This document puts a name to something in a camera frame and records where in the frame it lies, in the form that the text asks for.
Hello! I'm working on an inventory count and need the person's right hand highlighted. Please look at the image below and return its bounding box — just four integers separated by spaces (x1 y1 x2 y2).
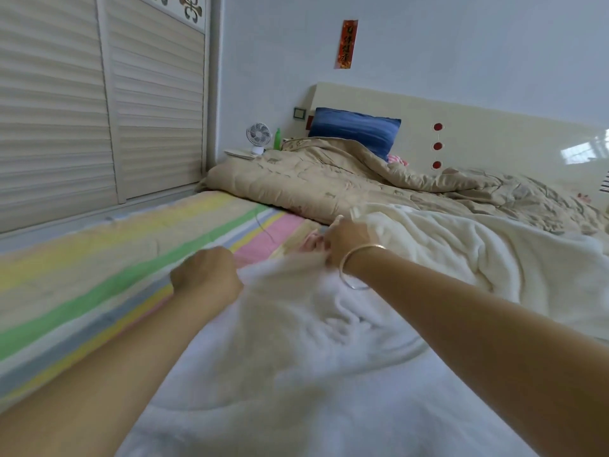
324 218 386 279

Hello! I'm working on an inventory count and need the person's left hand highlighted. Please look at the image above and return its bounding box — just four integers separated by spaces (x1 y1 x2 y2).
169 246 245 310

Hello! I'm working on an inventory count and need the pink fleece blanket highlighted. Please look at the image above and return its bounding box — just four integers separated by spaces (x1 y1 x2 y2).
295 228 329 253

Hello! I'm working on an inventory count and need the white towel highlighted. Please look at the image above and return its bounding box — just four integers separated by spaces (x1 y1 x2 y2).
114 250 539 457

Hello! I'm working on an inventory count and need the cream fleece blanket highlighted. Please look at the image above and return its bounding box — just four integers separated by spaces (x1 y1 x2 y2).
328 204 609 343

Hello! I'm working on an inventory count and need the person's right forearm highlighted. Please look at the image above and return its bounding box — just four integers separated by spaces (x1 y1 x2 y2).
347 250 609 457

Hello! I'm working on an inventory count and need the person's left forearm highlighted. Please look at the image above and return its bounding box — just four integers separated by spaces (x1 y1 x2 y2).
0 290 230 457

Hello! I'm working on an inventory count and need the beige quilt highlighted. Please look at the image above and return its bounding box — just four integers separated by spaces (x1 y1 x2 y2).
202 138 609 234

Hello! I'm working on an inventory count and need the striped pastel bed sheet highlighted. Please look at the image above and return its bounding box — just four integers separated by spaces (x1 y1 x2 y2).
0 190 329 415

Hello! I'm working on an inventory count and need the blue pillow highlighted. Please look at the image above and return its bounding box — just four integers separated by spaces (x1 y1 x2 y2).
308 107 403 161

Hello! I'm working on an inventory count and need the small white desk fan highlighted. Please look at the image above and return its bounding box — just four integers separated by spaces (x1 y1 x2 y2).
246 123 272 156

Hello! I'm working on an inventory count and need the white headboard with red dots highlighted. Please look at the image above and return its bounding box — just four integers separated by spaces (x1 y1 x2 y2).
306 83 609 191

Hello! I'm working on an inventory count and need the silver bracelet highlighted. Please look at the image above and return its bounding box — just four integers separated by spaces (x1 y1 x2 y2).
337 243 388 291

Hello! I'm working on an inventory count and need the red wall hanging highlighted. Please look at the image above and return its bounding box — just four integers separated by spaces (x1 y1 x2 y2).
335 20 360 70

